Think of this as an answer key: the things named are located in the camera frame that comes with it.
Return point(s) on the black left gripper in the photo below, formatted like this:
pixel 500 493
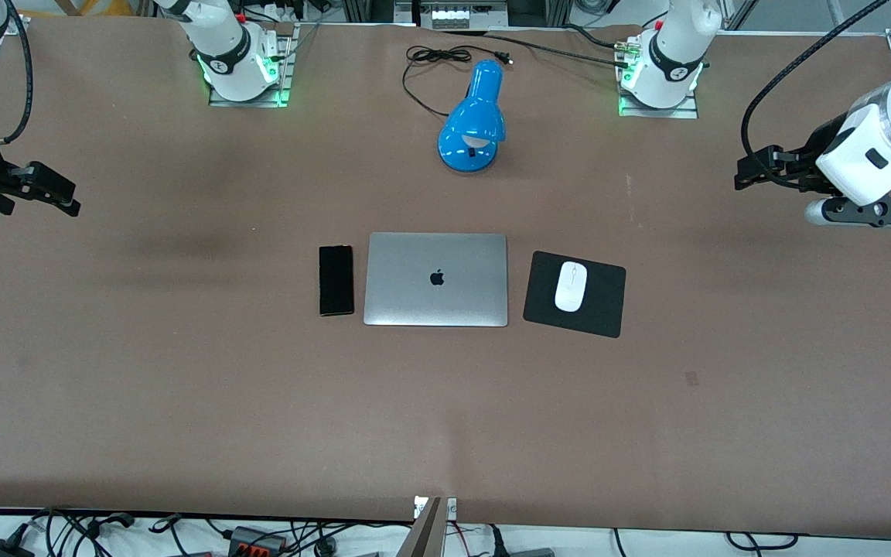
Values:
pixel 810 158

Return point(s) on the white computer mouse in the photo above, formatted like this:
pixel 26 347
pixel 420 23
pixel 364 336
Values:
pixel 571 286

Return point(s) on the black smartphone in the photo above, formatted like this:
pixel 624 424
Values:
pixel 336 280

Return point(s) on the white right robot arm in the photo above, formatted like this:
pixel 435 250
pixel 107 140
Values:
pixel 229 46

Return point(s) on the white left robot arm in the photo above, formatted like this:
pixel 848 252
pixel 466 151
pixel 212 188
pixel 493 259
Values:
pixel 674 54

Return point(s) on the black mouse pad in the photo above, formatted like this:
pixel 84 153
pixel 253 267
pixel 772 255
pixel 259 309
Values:
pixel 604 309

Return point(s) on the blue desk lamp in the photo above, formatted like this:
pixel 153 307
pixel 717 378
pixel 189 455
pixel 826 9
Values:
pixel 475 116

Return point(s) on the white power strip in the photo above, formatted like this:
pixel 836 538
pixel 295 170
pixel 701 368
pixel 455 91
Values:
pixel 457 15

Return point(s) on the silver closed laptop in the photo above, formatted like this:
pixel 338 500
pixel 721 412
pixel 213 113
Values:
pixel 435 294

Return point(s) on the black power adapter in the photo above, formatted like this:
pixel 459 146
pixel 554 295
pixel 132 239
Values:
pixel 1 549

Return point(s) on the grey box with orange connectors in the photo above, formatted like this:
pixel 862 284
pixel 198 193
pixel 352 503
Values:
pixel 256 541

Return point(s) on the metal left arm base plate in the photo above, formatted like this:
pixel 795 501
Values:
pixel 685 113

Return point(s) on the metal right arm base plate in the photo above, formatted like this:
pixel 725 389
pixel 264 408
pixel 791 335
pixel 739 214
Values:
pixel 285 85

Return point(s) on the white post bracket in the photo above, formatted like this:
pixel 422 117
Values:
pixel 451 508

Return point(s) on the grey upright post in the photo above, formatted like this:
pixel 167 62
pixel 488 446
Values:
pixel 426 534

